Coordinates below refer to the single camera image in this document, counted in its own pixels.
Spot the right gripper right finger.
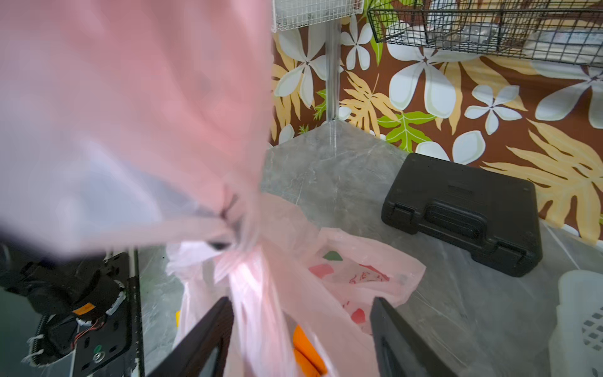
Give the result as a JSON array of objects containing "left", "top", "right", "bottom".
[{"left": 370, "top": 297, "right": 456, "bottom": 377}]

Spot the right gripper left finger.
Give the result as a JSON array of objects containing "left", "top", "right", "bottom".
[{"left": 150, "top": 297, "right": 234, "bottom": 377}]

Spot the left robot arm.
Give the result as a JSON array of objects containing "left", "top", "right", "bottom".
[{"left": 1, "top": 240, "right": 130, "bottom": 367}]

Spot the white wire basket left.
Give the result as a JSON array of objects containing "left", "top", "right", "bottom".
[{"left": 272, "top": 0, "right": 364, "bottom": 32}]

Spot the black plastic tool case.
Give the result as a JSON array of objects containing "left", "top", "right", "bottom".
[{"left": 381, "top": 153, "right": 543, "bottom": 277}]

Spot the white plastic perforated basket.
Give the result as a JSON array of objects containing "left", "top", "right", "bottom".
[{"left": 549, "top": 270, "right": 603, "bottom": 376}]

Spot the orange fruit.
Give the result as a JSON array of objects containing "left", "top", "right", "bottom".
[{"left": 293, "top": 326, "right": 328, "bottom": 377}]

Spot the black wire basket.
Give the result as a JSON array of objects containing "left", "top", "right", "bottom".
[{"left": 366, "top": 0, "right": 602, "bottom": 68}]

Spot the pink printed plastic bag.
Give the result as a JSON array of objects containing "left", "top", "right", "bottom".
[{"left": 1, "top": 1, "right": 426, "bottom": 376}]

